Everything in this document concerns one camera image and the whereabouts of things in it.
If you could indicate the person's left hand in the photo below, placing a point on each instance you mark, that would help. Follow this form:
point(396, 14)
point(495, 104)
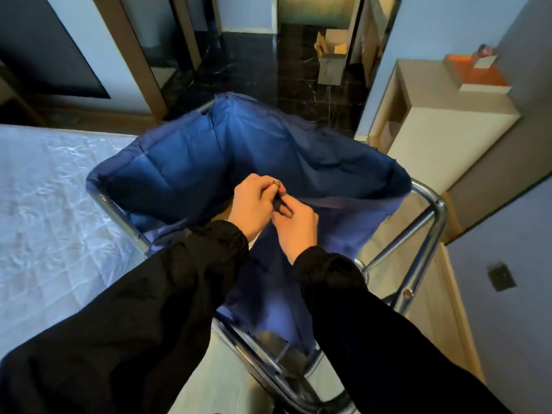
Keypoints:
point(252, 206)

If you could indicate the person's right hand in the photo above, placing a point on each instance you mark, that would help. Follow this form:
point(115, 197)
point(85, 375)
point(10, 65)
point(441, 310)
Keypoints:
point(299, 230)

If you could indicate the navy blue fabric laundry bag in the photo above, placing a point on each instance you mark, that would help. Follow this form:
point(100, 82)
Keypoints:
point(194, 159)

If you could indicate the chrome metal cart frame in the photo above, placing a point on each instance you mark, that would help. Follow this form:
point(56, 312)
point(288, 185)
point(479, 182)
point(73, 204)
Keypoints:
point(424, 250)

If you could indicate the person's right forearm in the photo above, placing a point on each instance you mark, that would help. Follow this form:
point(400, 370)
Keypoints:
point(388, 353)

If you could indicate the person's left forearm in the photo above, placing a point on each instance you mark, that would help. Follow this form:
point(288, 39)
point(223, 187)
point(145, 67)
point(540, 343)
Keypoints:
point(129, 332)

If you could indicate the small wooden side table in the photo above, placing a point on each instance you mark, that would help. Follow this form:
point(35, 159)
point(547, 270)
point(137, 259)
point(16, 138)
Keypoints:
point(440, 142)

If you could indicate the open cardboard box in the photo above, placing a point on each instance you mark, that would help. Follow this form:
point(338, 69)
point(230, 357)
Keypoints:
point(332, 60)

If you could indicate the quilted white mattress pad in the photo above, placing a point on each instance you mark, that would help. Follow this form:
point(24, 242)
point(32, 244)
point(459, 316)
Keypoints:
point(51, 232)

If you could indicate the orange tray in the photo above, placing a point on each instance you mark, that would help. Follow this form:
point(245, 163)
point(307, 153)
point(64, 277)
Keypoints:
point(474, 73)

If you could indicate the small box with sachets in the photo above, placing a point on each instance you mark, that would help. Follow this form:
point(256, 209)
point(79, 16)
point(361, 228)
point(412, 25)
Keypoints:
point(485, 58)

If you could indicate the dark glass door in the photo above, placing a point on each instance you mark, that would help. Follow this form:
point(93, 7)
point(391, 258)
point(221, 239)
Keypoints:
point(43, 47)

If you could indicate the wooden door frame post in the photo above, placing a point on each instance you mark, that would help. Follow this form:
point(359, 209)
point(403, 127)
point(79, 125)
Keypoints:
point(185, 30)
point(129, 56)

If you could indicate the dark wall socket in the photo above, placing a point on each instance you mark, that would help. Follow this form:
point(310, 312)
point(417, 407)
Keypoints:
point(501, 277)

